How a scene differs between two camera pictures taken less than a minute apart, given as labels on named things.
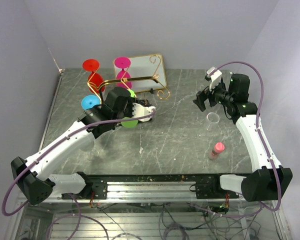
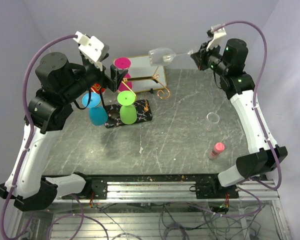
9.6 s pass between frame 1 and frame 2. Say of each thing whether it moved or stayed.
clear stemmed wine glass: moved
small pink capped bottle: stayed
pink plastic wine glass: stayed
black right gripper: moved
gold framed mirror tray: stayed
